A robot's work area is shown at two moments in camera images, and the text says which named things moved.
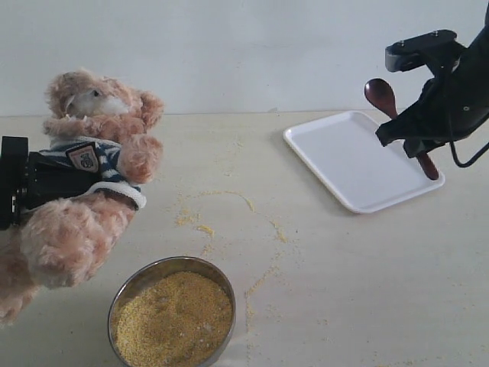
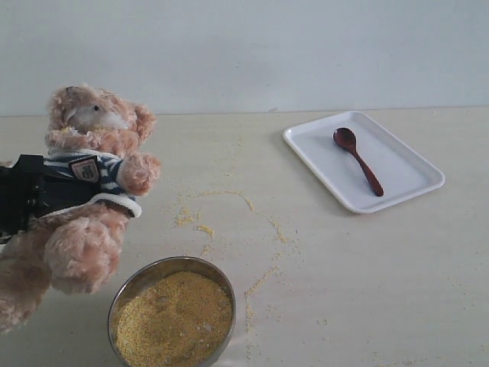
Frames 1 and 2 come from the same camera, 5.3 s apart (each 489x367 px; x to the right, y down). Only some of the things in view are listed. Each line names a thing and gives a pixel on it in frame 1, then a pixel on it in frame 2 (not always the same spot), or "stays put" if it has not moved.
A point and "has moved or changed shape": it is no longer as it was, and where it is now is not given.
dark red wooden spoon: [381, 92] → [345, 138]
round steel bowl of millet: [176, 312] stays put
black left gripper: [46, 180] → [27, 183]
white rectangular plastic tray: [345, 150] stays put
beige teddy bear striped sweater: [105, 124] has moved or changed shape
